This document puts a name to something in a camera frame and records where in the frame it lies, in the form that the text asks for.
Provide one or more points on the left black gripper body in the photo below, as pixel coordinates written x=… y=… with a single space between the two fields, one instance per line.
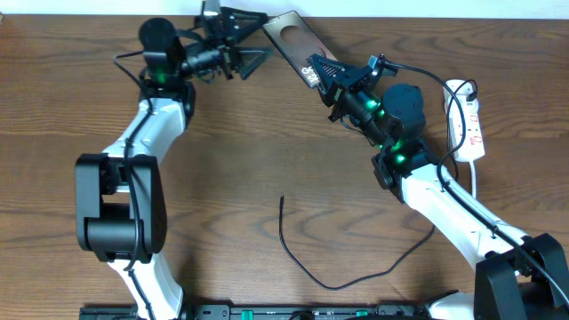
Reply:
x=210 y=56

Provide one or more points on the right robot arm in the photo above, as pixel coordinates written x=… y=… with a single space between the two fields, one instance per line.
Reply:
x=517 y=276

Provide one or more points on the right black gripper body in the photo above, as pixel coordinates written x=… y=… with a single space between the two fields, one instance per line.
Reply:
x=352 y=99

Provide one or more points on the white power strip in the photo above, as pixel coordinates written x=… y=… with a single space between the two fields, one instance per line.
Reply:
x=466 y=127

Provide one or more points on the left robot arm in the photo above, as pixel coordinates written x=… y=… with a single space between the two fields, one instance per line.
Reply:
x=120 y=208

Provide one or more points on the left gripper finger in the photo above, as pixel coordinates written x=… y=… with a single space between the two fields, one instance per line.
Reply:
x=239 y=24
x=249 y=59

